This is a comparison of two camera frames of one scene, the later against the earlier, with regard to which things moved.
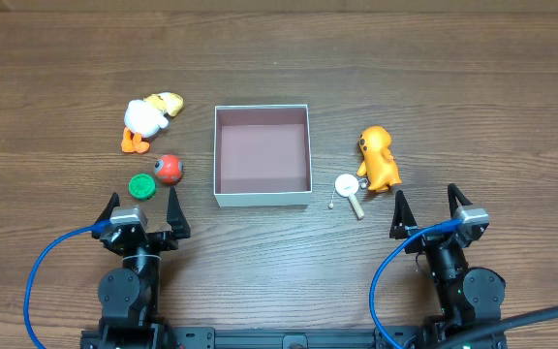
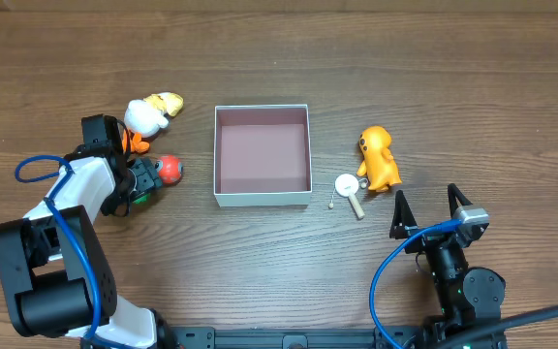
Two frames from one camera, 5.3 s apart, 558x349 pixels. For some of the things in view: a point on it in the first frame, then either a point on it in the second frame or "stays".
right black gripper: [434, 238] stays
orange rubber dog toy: [379, 164] stays
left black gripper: [144, 237] to [144, 175]
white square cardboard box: [262, 155] stays
